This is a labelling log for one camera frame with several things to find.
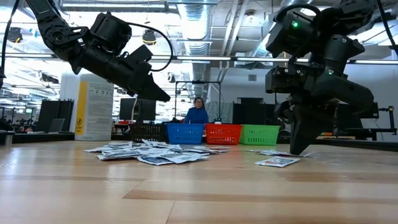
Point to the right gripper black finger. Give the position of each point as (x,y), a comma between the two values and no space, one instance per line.
(298,130)
(315,124)

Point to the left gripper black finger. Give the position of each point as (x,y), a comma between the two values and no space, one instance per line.
(154,91)

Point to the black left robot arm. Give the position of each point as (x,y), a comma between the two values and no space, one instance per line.
(56,31)

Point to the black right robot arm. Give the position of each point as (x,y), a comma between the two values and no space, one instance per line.
(342,18)

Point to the black ceiling speaker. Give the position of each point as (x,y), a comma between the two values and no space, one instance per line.
(171,78)

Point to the black computer monitor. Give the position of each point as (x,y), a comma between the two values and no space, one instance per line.
(138,109)

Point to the green plastic bin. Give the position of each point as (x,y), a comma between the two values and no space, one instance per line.
(259,135)

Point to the black plastic bin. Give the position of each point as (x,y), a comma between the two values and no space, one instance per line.
(147,133)

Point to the person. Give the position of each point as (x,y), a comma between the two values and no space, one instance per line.
(196,116)

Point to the white wipes canister yellow stripe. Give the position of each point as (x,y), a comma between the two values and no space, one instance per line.
(93,115)

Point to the small black monitor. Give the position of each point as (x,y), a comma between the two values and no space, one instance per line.
(371,115)

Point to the black background table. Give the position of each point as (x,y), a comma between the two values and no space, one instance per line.
(367,132)

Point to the blue plastic bin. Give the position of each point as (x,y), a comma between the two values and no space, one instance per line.
(185,133)

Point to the black partition panel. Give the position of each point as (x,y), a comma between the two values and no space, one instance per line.
(248,112)

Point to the ceiling light strip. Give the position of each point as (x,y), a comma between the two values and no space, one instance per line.
(376,61)
(202,58)

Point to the black cabinet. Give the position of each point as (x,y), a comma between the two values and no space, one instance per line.
(49,112)

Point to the grey chair back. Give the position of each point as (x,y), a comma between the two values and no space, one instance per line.
(57,125)

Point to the red plastic bin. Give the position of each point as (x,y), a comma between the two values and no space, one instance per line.
(222,133)

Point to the grey box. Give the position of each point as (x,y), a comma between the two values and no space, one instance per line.
(6,138)

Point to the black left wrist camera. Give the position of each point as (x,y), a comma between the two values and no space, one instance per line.
(140,56)

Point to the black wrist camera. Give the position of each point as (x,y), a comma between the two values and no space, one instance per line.
(140,56)
(284,80)

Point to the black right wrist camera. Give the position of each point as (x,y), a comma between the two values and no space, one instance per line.
(284,80)

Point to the black stand frame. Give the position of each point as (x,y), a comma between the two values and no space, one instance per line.
(199,82)

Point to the black overhead camera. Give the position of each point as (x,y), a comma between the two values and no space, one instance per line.
(149,37)

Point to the black camera stand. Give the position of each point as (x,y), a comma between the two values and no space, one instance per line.
(391,119)

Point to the silver slanted duct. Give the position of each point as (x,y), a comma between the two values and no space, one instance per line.
(259,51)

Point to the silver ventilation duct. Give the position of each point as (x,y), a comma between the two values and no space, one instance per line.
(194,18)

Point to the black aluminium table frame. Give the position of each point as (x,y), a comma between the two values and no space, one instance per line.
(43,138)

